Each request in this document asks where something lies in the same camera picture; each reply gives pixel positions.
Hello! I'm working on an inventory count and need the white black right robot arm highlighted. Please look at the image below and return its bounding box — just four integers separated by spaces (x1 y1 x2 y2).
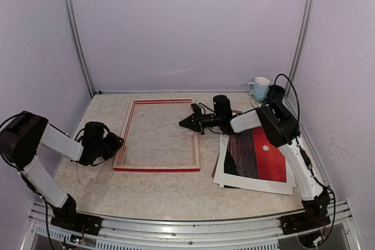
179 95 330 229

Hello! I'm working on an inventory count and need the red sunset photo white border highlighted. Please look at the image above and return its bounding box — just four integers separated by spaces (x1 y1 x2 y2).
224 127 287 182

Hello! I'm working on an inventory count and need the light blue mug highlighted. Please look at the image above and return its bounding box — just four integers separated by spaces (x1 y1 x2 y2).
247 77 270 101

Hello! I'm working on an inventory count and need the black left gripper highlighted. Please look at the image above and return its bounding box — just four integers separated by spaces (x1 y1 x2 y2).
94 132 123 160

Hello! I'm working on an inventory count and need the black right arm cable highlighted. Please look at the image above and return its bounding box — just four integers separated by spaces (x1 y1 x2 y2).
274 73 337 227

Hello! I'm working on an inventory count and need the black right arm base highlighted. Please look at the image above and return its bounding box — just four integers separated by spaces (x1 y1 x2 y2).
280 196 331 235

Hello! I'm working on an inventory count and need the brown frame backing board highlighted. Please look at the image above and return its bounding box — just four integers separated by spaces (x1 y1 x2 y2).
210 110 243 188

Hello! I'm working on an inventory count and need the left aluminium corner post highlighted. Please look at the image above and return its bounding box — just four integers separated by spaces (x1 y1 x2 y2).
64 0 96 98

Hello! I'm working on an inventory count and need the right aluminium corner post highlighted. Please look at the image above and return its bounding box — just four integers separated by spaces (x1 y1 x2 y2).
289 0 314 83

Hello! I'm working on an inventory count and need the aluminium corner post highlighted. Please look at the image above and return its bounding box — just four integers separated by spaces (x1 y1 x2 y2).
289 0 314 83
64 0 96 98

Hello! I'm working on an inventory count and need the aluminium front rail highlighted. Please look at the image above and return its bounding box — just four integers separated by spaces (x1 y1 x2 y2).
18 201 363 249

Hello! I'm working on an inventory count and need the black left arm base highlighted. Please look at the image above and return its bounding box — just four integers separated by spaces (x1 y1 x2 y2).
51 209 103 236

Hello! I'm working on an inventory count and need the red wooden picture frame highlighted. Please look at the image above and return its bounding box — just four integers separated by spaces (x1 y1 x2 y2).
112 98 200 173

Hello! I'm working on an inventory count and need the dark green mug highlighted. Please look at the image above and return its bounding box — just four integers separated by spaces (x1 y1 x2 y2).
265 84 285 104

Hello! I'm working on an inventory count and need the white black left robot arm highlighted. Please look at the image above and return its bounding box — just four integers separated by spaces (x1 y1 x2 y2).
1 111 124 230

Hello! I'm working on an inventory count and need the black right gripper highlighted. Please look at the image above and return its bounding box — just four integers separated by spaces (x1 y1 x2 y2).
179 108 221 135

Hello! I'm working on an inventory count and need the white plate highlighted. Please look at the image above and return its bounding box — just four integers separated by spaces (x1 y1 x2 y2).
250 93 285 108

